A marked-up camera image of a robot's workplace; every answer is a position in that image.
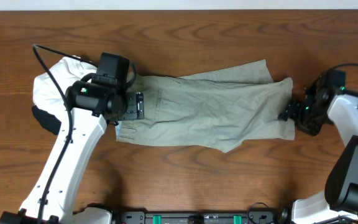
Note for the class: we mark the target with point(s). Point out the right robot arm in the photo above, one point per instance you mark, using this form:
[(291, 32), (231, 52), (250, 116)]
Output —
[(339, 201)]

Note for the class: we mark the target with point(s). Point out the khaki green shorts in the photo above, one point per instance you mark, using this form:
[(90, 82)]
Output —
[(218, 109)]

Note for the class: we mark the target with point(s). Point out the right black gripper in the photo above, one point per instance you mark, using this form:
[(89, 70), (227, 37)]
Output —
[(312, 129)]

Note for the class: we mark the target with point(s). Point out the black garment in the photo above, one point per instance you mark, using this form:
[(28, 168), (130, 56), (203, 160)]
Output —
[(46, 120)]

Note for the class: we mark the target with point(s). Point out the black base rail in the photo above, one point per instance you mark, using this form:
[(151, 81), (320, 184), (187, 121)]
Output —
[(258, 215)]

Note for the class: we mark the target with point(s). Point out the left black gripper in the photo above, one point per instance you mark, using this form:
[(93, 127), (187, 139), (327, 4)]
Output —
[(137, 106)]

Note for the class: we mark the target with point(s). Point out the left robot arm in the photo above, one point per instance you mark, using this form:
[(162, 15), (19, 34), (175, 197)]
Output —
[(91, 104)]

